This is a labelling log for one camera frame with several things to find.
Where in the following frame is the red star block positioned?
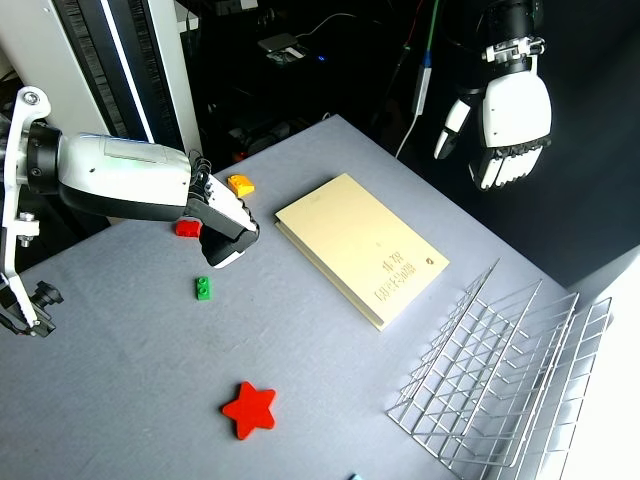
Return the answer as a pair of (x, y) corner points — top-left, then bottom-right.
(221, 380), (278, 441)

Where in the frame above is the white cable with adapter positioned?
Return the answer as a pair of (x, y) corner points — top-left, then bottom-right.
(394, 64), (434, 159)

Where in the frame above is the yellow toy brick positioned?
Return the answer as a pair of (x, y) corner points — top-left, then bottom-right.
(226, 173), (256, 198)

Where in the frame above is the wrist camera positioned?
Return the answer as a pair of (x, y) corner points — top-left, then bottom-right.
(28, 280), (65, 337)

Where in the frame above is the cream paperback book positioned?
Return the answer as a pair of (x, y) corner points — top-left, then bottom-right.
(273, 172), (450, 332)

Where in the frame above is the grey table cloth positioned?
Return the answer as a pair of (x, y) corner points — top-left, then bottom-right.
(0, 113), (584, 480)

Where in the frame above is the white wire rack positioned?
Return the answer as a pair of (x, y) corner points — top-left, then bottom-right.
(385, 257), (614, 474)

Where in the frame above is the silver flat device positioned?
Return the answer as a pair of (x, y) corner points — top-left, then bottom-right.
(257, 32), (301, 54)

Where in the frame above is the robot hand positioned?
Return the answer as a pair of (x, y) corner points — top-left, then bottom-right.
(433, 68), (554, 192)
(55, 132), (261, 270)

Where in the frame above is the red twisted cable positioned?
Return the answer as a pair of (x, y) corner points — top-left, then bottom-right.
(407, 0), (426, 46)

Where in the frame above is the green cable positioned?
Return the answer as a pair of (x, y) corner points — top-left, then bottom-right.
(424, 0), (442, 55)

